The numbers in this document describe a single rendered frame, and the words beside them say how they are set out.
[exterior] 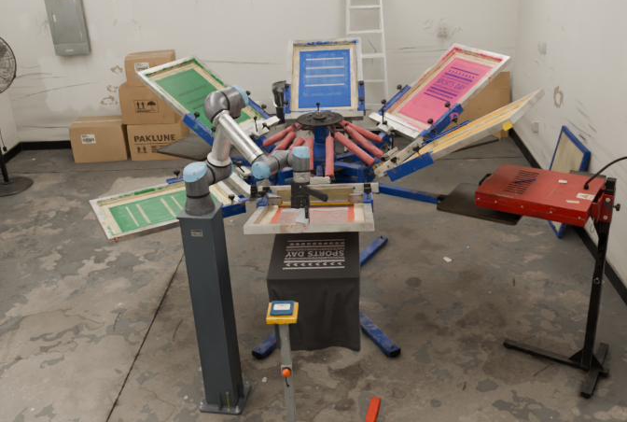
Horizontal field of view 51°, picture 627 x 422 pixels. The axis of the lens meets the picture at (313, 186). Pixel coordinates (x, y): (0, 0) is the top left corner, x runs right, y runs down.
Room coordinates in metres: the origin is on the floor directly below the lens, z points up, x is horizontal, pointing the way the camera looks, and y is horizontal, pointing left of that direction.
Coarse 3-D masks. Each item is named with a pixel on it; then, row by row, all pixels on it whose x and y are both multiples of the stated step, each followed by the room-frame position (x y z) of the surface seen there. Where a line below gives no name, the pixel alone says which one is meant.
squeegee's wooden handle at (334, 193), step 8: (280, 192) 3.22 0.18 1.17; (288, 192) 3.22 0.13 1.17; (328, 192) 3.20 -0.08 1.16; (336, 192) 3.19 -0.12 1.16; (344, 192) 3.19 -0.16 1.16; (352, 192) 3.19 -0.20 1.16; (288, 200) 3.21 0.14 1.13; (312, 200) 3.20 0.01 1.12; (320, 200) 3.19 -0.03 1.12; (328, 200) 3.19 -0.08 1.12
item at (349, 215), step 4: (352, 208) 3.13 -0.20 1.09; (316, 212) 3.07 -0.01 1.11; (320, 212) 3.06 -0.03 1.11; (324, 212) 3.06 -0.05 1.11; (328, 212) 3.05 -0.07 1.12; (332, 212) 3.05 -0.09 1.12; (336, 212) 3.04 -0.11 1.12; (340, 212) 3.04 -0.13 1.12; (344, 212) 3.03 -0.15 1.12; (348, 212) 3.03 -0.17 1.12; (352, 212) 3.03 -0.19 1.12; (316, 216) 2.97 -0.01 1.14; (320, 216) 2.96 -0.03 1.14; (324, 216) 2.96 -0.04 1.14; (328, 216) 2.96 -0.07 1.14; (332, 216) 2.95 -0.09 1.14; (336, 216) 2.95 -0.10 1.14; (340, 216) 2.94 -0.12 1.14; (344, 216) 2.94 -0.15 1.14; (348, 216) 2.94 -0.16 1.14; (352, 216) 2.93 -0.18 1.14; (312, 220) 2.86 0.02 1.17; (316, 220) 2.86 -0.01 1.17; (320, 220) 2.85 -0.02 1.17; (324, 220) 2.85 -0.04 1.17; (328, 220) 2.84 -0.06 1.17; (332, 220) 2.84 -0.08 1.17; (336, 220) 2.84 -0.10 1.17; (340, 220) 2.83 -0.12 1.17; (344, 220) 2.83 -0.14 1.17; (348, 220) 2.83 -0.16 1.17; (352, 220) 2.82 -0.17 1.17
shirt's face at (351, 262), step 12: (276, 240) 3.09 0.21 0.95; (348, 240) 3.05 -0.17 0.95; (276, 252) 2.96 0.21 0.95; (348, 252) 2.92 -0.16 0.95; (276, 264) 2.84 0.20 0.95; (348, 264) 2.80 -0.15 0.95; (276, 276) 2.72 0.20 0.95; (288, 276) 2.72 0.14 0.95; (300, 276) 2.71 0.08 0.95; (312, 276) 2.70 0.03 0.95; (324, 276) 2.70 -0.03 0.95; (336, 276) 2.69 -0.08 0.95; (348, 276) 2.69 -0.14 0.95
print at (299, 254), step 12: (288, 240) 3.08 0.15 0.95; (300, 240) 3.08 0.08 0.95; (312, 240) 3.07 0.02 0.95; (324, 240) 3.06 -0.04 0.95; (336, 240) 3.05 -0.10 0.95; (288, 252) 2.95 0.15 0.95; (300, 252) 2.95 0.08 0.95; (312, 252) 2.94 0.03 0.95; (324, 252) 2.93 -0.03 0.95; (336, 252) 2.92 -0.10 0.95; (288, 264) 2.83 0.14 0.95; (300, 264) 2.82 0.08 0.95; (312, 264) 2.82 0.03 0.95; (324, 264) 2.81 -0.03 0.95; (336, 264) 2.80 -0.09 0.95
